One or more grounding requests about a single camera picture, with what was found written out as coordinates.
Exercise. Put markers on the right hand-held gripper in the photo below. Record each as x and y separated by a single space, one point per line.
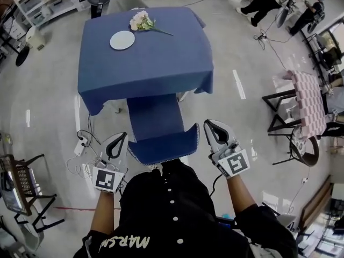
233 164

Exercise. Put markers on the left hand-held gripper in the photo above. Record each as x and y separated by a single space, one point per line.
107 180

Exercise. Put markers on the blue covered chair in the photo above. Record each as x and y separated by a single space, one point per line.
156 117

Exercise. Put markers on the person's left forearm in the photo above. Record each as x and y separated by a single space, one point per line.
104 214

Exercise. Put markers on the person's right forearm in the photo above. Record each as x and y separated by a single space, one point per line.
240 195

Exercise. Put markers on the white plastic chair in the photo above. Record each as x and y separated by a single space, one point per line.
31 235

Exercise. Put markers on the beige shell chair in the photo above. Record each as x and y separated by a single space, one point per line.
123 1

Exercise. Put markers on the white power strip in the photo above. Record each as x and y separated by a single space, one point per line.
79 148

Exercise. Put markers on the person's black buttoned jacket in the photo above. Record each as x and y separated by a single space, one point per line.
166 211

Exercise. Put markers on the blue cloth covered table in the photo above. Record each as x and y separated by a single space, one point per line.
147 63

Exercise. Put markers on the pink checkered cloth table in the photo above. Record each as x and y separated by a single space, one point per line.
309 103

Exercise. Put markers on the white round plate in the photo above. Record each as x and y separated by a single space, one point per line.
122 40

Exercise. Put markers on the pale artificial flower bouquet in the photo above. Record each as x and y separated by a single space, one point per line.
141 21

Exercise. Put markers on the black round stand base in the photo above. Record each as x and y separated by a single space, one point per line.
22 56

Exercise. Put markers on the white waste bin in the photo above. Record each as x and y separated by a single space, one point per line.
35 38

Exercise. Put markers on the white shelving unit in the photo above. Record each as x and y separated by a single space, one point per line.
43 1

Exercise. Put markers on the black metal frame chair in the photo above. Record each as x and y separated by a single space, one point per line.
303 149

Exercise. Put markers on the black frame woven chair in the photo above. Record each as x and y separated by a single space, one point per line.
24 181

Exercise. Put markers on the wooden frame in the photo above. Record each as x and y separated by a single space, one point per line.
315 203

